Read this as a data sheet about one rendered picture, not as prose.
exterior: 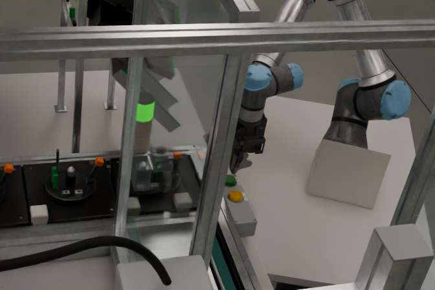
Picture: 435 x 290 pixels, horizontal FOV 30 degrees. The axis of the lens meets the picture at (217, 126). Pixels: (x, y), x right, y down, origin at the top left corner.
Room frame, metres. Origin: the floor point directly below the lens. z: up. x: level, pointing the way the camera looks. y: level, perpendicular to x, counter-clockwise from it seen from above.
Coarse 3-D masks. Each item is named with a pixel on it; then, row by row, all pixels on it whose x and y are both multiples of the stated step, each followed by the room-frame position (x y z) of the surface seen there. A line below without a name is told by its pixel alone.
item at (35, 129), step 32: (0, 96) 2.21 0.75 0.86; (32, 96) 2.24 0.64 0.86; (96, 96) 2.31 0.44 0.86; (0, 128) 2.04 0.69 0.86; (32, 128) 2.07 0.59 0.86; (64, 128) 2.10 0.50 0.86; (96, 128) 2.13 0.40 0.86; (256, 256) 1.67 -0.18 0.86; (0, 288) 1.39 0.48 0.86; (32, 288) 1.41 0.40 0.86; (64, 288) 1.43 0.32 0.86; (96, 288) 1.45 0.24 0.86
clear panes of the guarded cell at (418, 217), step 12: (432, 168) 1.08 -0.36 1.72; (432, 180) 1.07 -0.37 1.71; (432, 192) 1.06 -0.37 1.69; (420, 204) 1.08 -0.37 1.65; (432, 204) 1.05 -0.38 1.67; (420, 216) 1.07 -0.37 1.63; (432, 216) 1.04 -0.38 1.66; (420, 228) 1.06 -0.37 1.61; (432, 228) 1.03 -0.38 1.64; (432, 240) 1.02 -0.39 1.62; (432, 264) 1.00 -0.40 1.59; (432, 276) 0.99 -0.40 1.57; (432, 288) 0.98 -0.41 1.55
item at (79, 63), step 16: (80, 0) 1.89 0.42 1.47; (64, 16) 2.19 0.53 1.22; (80, 16) 1.89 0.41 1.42; (64, 64) 2.19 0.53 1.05; (80, 64) 1.89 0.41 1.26; (64, 80) 2.19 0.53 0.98; (80, 80) 1.89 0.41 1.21; (112, 80) 2.26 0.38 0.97; (64, 96) 2.19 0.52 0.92; (80, 96) 1.89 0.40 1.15; (112, 96) 2.26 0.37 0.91; (64, 112) 2.19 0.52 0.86; (80, 112) 1.89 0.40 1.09; (80, 128) 1.89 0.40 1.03
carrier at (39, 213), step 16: (32, 176) 1.72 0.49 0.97; (48, 176) 1.71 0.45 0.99; (64, 176) 1.72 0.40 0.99; (80, 176) 1.73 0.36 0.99; (96, 176) 1.77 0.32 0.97; (32, 192) 1.65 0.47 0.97; (48, 192) 1.65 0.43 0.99; (64, 192) 1.64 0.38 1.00; (80, 192) 1.65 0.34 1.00; (96, 192) 1.70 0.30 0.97; (112, 192) 1.71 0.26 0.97; (32, 208) 1.57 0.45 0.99; (48, 208) 1.60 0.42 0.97; (64, 208) 1.61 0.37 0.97; (80, 208) 1.62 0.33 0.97; (96, 208) 1.64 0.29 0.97; (112, 208) 1.65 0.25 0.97; (32, 224) 1.54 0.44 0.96
